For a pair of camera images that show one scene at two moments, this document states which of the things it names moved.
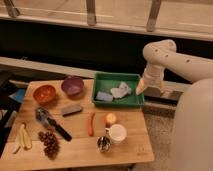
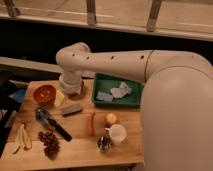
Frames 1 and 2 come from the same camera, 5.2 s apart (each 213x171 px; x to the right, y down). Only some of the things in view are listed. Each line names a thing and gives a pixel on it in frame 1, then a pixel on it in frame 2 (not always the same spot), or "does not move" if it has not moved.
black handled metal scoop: x=42 y=115 does not move
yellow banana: x=24 y=139 does not move
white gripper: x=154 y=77 -> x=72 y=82
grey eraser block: x=69 y=110 does not move
